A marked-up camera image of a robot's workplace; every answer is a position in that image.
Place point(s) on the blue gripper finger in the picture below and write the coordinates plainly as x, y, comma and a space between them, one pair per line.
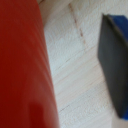
115, 60

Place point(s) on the red plastic cup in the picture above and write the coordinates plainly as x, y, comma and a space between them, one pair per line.
23, 66

